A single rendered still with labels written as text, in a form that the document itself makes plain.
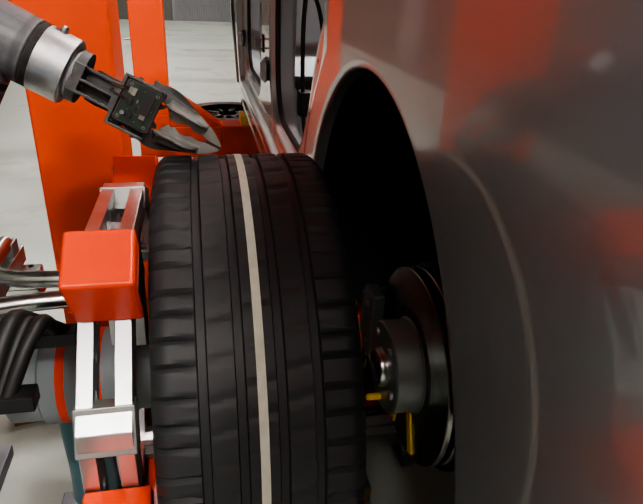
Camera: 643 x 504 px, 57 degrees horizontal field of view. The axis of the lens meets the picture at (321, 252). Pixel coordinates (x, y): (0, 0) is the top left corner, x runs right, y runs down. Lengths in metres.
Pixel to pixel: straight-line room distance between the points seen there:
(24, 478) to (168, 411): 1.49
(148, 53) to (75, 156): 1.93
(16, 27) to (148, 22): 2.28
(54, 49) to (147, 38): 2.29
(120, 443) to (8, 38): 0.51
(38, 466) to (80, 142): 1.20
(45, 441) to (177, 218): 1.58
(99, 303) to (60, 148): 0.61
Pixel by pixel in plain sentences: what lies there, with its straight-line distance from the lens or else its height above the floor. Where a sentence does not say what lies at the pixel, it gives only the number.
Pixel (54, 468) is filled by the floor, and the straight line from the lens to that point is 2.12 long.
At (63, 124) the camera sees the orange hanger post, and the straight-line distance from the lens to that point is 1.23.
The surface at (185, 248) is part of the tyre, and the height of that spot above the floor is 1.13.
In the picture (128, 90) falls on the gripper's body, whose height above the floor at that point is 1.28.
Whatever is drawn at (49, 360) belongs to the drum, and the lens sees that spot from 0.94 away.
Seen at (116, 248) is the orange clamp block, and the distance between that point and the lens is 0.66.
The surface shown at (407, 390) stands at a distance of 0.92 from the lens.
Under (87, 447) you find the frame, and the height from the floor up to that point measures 0.95.
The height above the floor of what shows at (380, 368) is 0.87.
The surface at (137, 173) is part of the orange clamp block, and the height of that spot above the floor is 1.10.
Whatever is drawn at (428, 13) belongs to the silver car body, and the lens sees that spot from 0.59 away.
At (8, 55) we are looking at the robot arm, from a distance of 0.86.
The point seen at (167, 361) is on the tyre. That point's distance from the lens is 0.65.
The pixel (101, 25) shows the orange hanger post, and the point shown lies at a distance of 1.19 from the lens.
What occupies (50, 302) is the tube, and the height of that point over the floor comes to 1.00.
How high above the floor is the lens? 1.42
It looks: 25 degrees down
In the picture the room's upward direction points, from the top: 2 degrees clockwise
